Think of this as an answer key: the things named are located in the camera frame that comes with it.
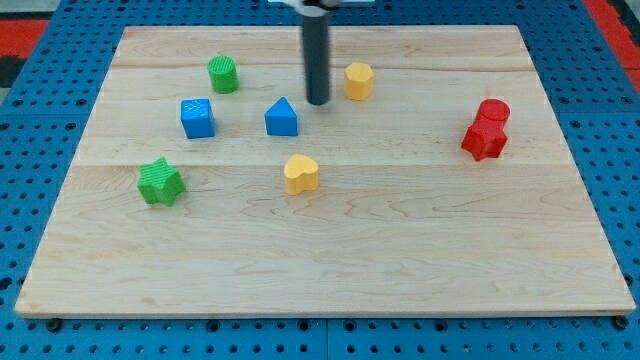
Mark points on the green star block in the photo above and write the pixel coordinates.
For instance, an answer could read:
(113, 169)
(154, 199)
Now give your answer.
(160, 183)

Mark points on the red cylinder block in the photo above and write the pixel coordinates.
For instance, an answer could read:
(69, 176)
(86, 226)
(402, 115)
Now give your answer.
(494, 112)

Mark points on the yellow hexagon block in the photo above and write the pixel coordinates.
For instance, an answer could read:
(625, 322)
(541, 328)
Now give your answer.
(358, 81)

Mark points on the blue triangle block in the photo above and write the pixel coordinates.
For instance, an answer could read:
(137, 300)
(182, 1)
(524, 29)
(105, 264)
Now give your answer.
(281, 119)

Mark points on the yellow heart block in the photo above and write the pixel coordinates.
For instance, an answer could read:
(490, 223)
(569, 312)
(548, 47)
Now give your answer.
(301, 174)

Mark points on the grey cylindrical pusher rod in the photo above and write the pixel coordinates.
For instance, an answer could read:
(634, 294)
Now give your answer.
(315, 47)

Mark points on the red star block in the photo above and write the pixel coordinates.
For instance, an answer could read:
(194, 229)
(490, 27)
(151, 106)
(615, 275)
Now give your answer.
(485, 139)

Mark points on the wooden board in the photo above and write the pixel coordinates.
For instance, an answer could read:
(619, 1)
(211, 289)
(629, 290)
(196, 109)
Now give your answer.
(404, 223)

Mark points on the green cylinder block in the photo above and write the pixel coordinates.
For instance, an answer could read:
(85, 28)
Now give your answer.
(223, 75)

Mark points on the blue cube block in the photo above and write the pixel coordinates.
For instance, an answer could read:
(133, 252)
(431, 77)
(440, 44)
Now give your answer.
(197, 118)

